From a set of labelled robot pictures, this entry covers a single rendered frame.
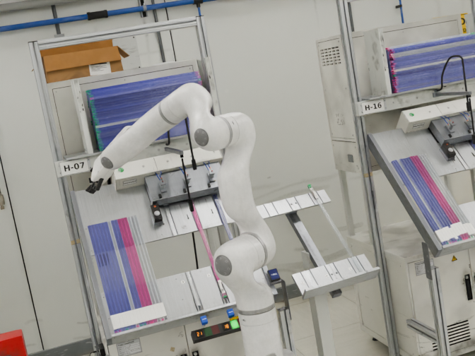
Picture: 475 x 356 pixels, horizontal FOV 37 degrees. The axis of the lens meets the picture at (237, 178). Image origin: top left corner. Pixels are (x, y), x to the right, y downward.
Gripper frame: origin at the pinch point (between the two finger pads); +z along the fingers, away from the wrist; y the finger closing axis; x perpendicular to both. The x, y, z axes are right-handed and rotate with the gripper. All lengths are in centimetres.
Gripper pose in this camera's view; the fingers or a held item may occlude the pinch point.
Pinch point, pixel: (92, 180)
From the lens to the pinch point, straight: 266.9
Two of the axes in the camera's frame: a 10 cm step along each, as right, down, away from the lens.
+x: 8.2, 3.8, 4.3
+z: -5.8, 4.9, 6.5
